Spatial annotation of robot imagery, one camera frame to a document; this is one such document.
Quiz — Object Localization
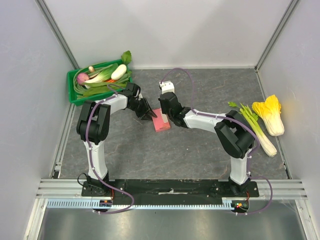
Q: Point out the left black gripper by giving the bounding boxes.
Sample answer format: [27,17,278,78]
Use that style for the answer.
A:
[127,98,156,122]

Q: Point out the pink express box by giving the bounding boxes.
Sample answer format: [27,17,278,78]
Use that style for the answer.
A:
[152,108,171,133]

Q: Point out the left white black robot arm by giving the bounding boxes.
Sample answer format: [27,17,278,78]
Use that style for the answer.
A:
[76,82,157,197]

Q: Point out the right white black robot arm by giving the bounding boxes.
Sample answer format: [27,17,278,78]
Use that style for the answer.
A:
[158,92,257,197]

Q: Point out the orange carrot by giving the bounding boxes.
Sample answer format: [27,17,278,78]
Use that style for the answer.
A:
[105,79,117,83]

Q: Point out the white radish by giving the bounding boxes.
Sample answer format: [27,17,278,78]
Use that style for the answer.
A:
[111,64,127,81]

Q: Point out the bok choy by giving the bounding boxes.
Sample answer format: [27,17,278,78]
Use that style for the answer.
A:
[84,63,119,84]

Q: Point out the green leafy vegetable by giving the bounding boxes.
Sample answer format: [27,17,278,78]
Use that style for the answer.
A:
[83,50,132,97]

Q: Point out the brown mushroom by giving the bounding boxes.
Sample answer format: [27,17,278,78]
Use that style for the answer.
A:
[88,66,95,73]

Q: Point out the green long beans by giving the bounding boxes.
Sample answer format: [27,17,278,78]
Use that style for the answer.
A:
[72,66,106,95]

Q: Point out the green plastic crate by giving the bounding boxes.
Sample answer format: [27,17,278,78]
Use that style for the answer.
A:
[66,59,133,106]

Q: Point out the purple turnip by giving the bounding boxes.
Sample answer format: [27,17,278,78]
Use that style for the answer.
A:
[76,72,90,85]

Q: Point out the yellow napa cabbage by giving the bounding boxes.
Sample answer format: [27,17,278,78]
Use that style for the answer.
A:
[252,94,285,137]

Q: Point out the green celery stalk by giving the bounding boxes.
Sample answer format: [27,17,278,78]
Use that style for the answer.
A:
[228,101,277,157]

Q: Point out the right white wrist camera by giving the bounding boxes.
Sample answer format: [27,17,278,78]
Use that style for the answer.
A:
[159,81,175,95]

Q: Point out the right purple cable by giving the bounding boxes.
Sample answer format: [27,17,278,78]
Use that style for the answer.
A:
[159,67,274,216]

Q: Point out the purple cable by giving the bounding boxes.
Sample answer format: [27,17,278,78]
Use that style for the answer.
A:
[84,83,136,215]
[159,67,274,216]

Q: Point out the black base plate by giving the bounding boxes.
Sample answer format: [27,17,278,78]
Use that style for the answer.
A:
[81,178,259,206]

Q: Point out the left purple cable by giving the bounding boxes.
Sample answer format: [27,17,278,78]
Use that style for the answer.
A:
[84,83,136,215]

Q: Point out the grey cable duct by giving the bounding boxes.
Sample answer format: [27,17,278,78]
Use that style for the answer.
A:
[46,198,235,210]

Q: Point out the aluminium rail frame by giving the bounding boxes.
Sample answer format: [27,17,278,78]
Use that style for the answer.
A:
[36,179,308,200]

